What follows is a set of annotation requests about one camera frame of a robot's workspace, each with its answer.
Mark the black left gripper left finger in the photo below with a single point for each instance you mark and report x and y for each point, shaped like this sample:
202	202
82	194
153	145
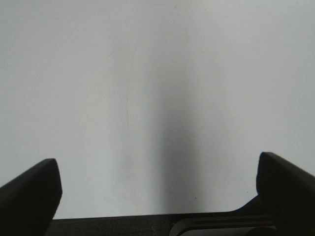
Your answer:
29	202

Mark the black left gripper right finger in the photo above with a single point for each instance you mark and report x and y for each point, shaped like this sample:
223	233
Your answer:
288	194

